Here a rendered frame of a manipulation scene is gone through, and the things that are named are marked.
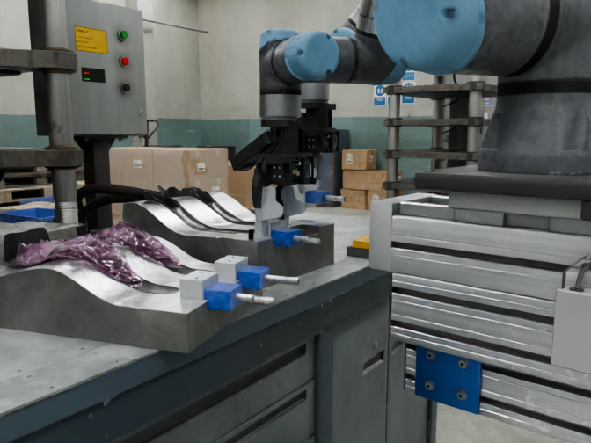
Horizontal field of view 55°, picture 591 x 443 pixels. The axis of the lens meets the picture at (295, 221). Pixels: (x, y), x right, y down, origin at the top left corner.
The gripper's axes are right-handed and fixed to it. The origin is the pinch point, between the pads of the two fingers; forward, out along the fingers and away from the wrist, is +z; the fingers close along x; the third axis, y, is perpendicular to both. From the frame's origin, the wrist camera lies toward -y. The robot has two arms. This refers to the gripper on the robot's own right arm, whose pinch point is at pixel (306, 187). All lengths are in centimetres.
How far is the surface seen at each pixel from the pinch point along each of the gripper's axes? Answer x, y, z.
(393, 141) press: 362, -152, -5
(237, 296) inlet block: -55, 27, 9
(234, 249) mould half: -36.1, 8.8, 8.0
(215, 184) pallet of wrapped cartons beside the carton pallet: 265, -283, 34
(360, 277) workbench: -10.6, 21.0, 17.0
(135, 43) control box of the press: 10, -73, -41
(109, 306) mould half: -67, 14, 10
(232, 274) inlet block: -48, 19, 9
